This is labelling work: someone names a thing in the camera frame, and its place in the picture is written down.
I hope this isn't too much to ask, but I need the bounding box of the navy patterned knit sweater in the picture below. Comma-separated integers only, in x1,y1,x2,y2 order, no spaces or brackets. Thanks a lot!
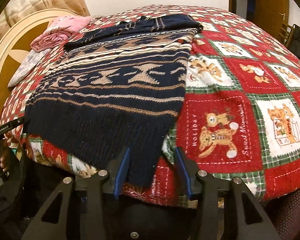
23,14,202,187

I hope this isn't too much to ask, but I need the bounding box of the grey floral pillow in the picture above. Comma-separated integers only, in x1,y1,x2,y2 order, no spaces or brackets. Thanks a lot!
7,48,51,88

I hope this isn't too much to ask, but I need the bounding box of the cream wooden headboard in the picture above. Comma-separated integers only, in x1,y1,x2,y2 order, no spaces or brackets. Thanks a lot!
0,8,78,115

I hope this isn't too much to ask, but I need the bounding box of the red patchwork bedspread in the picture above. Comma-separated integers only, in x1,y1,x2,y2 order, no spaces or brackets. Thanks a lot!
0,4,300,207

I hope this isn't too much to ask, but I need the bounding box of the pink folded blanket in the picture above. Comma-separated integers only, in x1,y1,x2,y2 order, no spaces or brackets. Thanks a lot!
30,15,93,53

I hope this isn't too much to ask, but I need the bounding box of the wooden chair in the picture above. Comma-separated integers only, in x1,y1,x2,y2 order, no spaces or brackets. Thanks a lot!
279,22,294,48

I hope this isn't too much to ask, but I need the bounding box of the brown wooden door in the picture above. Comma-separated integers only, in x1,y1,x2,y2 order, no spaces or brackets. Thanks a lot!
254,0,289,38

